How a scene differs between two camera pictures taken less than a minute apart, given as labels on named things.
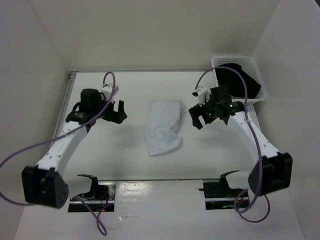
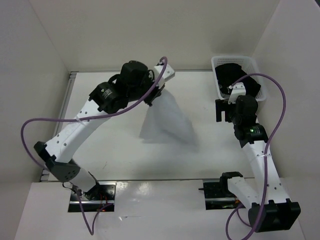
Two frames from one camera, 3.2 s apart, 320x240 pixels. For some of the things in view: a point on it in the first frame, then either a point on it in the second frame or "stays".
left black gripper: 114,116 to 156,92
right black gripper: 197,110 to 222,105
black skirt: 235,83 stays
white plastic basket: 248,63 stays
